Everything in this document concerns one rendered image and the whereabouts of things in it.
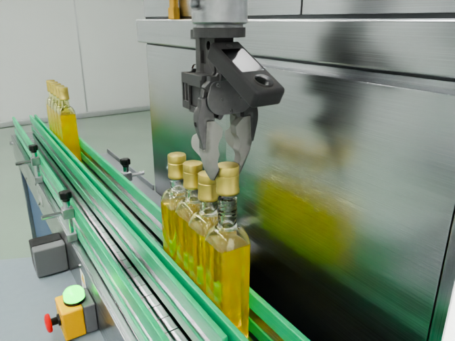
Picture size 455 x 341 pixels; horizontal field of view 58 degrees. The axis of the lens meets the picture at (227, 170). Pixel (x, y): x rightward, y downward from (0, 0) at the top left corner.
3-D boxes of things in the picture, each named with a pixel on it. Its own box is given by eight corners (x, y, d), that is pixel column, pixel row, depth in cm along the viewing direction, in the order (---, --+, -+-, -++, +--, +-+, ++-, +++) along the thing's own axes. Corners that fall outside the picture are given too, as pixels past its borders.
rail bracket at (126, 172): (147, 198, 127) (145, 157, 122) (126, 203, 123) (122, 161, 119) (143, 194, 130) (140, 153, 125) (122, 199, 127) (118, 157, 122)
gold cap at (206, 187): (223, 199, 67) (223, 174, 66) (204, 203, 66) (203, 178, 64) (212, 192, 70) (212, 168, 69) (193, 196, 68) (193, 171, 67)
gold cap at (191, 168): (207, 187, 72) (206, 163, 71) (189, 191, 70) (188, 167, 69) (197, 180, 75) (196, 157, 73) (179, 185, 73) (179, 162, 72)
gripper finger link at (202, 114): (217, 147, 60) (225, 87, 58) (223, 150, 59) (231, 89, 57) (188, 147, 58) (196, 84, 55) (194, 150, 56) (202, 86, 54)
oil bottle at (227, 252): (250, 339, 71) (252, 227, 63) (221, 352, 68) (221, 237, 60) (232, 320, 75) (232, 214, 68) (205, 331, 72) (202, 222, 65)
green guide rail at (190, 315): (228, 378, 62) (228, 335, 59) (222, 381, 62) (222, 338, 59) (34, 130, 201) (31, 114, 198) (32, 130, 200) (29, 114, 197)
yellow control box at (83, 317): (99, 331, 91) (95, 303, 88) (63, 344, 87) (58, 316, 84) (90, 313, 96) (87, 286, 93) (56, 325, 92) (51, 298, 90)
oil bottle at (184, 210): (216, 301, 80) (215, 200, 73) (191, 311, 77) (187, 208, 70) (202, 286, 84) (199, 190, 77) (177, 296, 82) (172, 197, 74)
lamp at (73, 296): (88, 302, 88) (86, 290, 87) (66, 309, 86) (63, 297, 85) (82, 291, 92) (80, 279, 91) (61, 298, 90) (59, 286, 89)
